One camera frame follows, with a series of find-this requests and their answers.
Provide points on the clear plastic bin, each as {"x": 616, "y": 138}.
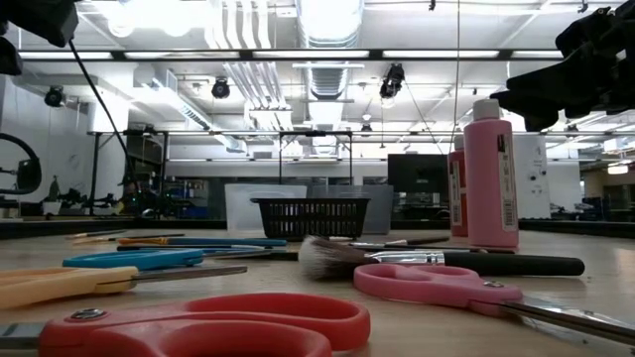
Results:
{"x": 243, "y": 208}

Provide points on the black ceiling spotlight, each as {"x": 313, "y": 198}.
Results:
{"x": 220, "y": 89}
{"x": 53, "y": 96}

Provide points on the thin wooden paintbrush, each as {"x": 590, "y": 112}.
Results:
{"x": 94, "y": 233}

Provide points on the grey plastic bin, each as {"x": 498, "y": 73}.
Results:
{"x": 382, "y": 208}

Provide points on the light pink paint bottle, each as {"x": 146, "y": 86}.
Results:
{"x": 488, "y": 183}

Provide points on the black computer monitor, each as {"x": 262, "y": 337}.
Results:
{"x": 417, "y": 183}

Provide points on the blue storage bins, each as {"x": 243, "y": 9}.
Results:
{"x": 191, "y": 210}

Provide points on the dark paintbrush silver ferrule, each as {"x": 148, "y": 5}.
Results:
{"x": 198, "y": 247}

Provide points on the overhead beam with lights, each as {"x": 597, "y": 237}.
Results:
{"x": 377, "y": 53}

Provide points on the pink scissors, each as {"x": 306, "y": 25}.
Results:
{"x": 436, "y": 290}

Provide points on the red scissors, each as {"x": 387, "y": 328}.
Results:
{"x": 124, "y": 327}

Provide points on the silver air duct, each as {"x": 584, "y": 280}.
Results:
{"x": 330, "y": 20}

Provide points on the black mesh basket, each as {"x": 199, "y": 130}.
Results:
{"x": 310, "y": 218}

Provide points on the long black silver-ferrule paintbrush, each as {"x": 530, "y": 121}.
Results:
{"x": 426, "y": 241}

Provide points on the orange scissors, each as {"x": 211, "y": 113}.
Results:
{"x": 49, "y": 285}

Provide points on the white pillar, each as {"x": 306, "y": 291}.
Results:
{"x": 533, "y": 173}

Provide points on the black metal table frame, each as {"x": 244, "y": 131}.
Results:
{"x": 315, "y": 133}

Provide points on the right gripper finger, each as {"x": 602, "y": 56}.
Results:
{"x": 545, "y": 122}
{"x": 546, "y": 84}

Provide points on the black box device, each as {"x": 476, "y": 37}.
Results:
{"x": 30, "y": 174}

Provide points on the black overhead camera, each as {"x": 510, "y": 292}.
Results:
{"x": 392, "y": 82}

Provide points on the blue scissors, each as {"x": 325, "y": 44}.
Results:
{"x": 134, "y": 259}

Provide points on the red paint bottle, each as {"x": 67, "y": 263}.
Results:
{"x": 457, "y": 198}

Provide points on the thin black paintbrush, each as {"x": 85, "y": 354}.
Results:
{"x": 446, "y": 247}

